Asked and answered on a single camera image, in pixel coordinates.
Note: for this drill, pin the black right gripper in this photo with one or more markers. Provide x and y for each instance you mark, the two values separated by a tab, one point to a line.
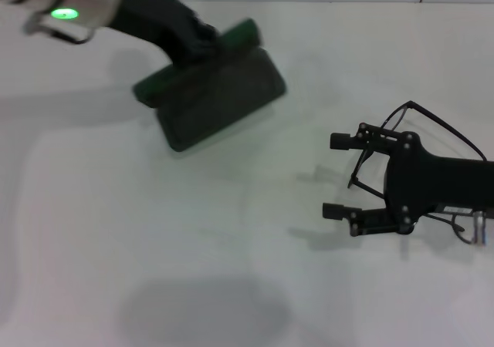
444	185

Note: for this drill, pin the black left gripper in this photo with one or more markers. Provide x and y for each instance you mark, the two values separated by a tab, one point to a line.
154	15

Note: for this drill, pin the green glasses case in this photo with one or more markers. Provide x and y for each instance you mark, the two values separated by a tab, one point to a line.
224	104

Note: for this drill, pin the black glasses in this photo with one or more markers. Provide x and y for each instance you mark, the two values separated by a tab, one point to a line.
410	103

